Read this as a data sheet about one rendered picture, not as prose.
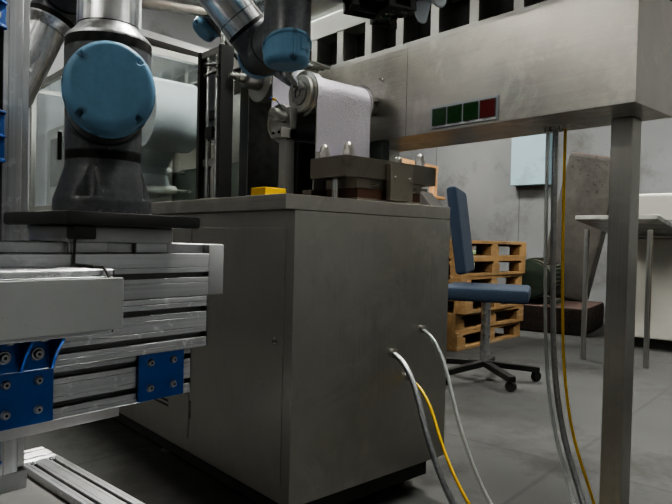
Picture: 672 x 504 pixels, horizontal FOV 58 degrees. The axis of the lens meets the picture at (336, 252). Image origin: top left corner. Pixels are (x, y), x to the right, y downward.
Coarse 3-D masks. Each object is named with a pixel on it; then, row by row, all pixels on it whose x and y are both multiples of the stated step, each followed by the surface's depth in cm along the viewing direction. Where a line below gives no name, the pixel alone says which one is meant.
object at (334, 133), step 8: (320, 120) 189; (328, 120) 192; (336, 120) 194; (320, 128) 189; (328, 128) 192; (336, 128) 194; (344, 128) 196; (352, 128) 199; (360, 128) 201; (368, 128) 204; (320, 136) 190; (328, 136) 192; (336, 136) 194; (344, 136) 196; (352, 136) 199; (360, 136) 201; (368, 136) 204; (320, 144) 190; (328, 144) 192; (336, 144) 194; (360, 144) 201; (368, 144) 204; (336, 152) 194; (360, 152) 201; (368, 152) 204
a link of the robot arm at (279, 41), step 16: (272, 0) 93; (288, 0) 92; (304, 0) 93; (272, 16) 93; (288, 16) 92; (304, 16) 93; (256, 32) 99; (272, 32) 92; (288, 32) 92; (304, 32) 93; (256, 48) 100; (272, 48) 93; (288, 48) 92; (304, 48) 94; (272, 64) 95; (288, 64) 95; (304, 64) 95
